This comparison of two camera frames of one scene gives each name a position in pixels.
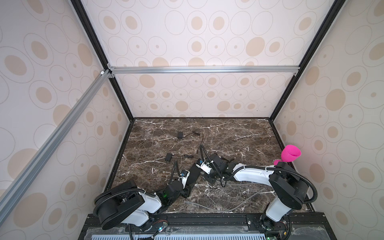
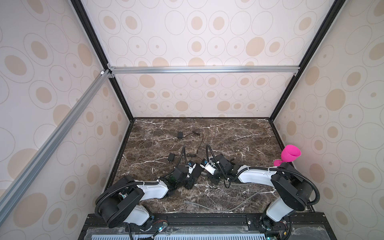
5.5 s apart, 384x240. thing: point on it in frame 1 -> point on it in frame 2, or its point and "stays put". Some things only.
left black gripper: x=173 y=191 -> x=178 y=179
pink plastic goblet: x=289 y=153 stays put
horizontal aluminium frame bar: x=275 y=69 stays put
